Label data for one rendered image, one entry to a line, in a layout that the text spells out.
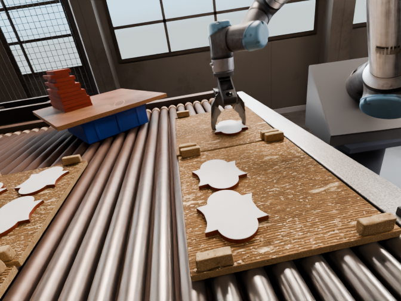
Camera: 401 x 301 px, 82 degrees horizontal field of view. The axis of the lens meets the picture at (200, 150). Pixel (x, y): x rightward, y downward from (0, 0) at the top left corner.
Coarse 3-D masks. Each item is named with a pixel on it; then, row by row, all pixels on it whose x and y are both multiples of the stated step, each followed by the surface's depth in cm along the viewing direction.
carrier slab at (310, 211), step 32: (192, 160) 68; (224, 160) 65; (256, 160) 63; (288, 160) 61; (192, 192) 54; (256, 192) 50; (288, 192) 49; (320, 192) 48; (352, 192) 46; (192, 224) 44; (288, 224) 41; (320, 224) 40; (352, 224) 39; (192, 256) 38; (256, 256) 36; (288, 256) 36
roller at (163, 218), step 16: (160, 112) 135; (160, 128) 105; (160, 144) 87; (160, 160) 75; (160, 176) 66; (160, 192) 58; (160, 208) 53; (160, 224) 48; (160, 240) 44; (160, 256) 41; (160, 272) 38; (160, 288) 35
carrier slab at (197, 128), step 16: (208, 112) 109; (224, 112) 106; (176, 128) 95; (192, 128) 92; (208, 128) 90; (256, 128) 83; (272, 128) 81; (176, 144) 81; (208, 144) 77; (224, 144) 75; (240, 144) 74
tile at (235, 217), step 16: (224, 192) 50; (208, 208) 46; (224, 208) 46; (240, 208) 45; (256, 208) 44; (208, 224) 42; (224, 224) 42; (240, 224) 41; (256, 224) 41; (240, 240) 39
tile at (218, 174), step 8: (216, 160) 64; (200, 168) 61; (208, 168) 60; (216, 168) 60; (224, 168) 59; (232, 168) 59; (200, 176) 57; (208, 176) 57; (216, 176) 57; (224, 176) 56; (232, 176) 56; (240, 176) 56; (200, 184) 54; (208, 184) 54; (216, 184) 54; (224, 184) 53; (232, 184) 53
